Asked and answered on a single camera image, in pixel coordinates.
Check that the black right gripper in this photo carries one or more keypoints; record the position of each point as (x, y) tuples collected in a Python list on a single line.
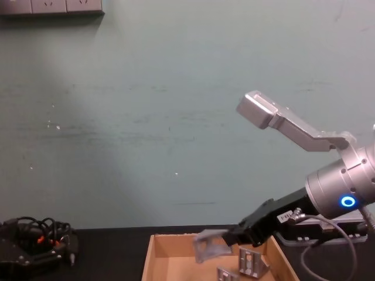
[(272, 216)]

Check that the silver metal corner bracket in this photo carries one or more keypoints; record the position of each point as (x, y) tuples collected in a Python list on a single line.
[(209, 247), (227, 274), (252, 262)]

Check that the shallow brown cardboard tray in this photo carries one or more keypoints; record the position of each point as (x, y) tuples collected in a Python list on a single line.
[(175, 266)]

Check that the black table cloth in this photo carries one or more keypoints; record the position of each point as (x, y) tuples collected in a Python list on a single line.
[(111, 254)]

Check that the white wall socket strip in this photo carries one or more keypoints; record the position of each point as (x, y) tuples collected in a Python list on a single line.
[(49, 6)]

